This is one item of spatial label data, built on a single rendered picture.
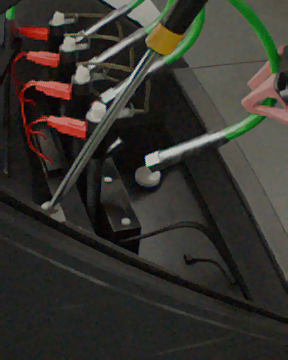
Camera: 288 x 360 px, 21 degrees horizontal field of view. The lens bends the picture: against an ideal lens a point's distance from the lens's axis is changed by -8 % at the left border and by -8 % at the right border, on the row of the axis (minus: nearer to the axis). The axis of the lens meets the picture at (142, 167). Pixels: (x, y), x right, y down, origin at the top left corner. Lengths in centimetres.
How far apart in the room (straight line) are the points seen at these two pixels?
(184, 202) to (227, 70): 180
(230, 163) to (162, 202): 15
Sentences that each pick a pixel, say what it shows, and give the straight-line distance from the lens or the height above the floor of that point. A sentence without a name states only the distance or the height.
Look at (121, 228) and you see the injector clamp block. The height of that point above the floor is 98.
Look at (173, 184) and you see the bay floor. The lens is 132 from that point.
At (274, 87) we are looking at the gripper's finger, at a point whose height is 130.
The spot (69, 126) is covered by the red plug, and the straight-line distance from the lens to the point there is 98.
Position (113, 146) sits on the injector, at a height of 108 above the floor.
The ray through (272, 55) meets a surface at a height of 131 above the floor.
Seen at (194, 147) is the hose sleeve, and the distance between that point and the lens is 87.
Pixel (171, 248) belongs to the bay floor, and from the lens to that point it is 122.
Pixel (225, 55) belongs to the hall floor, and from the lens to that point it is 315.
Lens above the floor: 173
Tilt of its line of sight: 42 degrees down
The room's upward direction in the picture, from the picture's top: 6 degrees clockwise
